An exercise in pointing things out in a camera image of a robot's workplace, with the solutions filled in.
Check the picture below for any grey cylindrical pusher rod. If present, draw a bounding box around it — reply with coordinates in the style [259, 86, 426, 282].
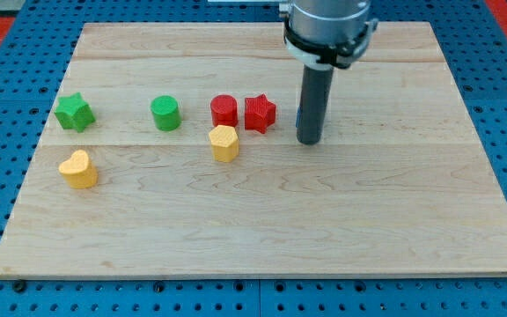
[297, 66, 334, 145]

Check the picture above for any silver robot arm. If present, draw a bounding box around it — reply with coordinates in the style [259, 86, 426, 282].
[279, 0, 378, 145]

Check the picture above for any yellow hexagon block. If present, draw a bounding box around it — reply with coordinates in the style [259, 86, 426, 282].
[209, 125, 239, 163]

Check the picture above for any blue block behind rod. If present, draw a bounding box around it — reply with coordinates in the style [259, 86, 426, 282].
[295, 106, 301, 128]

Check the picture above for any red star block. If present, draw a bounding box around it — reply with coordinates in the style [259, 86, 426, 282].
[245, 94, 276, 134]

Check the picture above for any red cylinder block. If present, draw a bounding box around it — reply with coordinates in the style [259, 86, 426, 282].
[210, 94, 238, 127]

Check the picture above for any green cylinder block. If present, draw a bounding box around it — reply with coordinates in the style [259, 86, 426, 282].
[151, 95, 181, 131]

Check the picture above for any wooden board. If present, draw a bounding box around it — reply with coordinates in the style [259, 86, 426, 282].
[0, 22, 507, 280]

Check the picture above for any green star block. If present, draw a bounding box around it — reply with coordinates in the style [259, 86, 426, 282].
[54, 92, 96, 133]

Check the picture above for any yellow heart block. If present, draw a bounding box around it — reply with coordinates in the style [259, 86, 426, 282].
[58, 150, 98, 189]

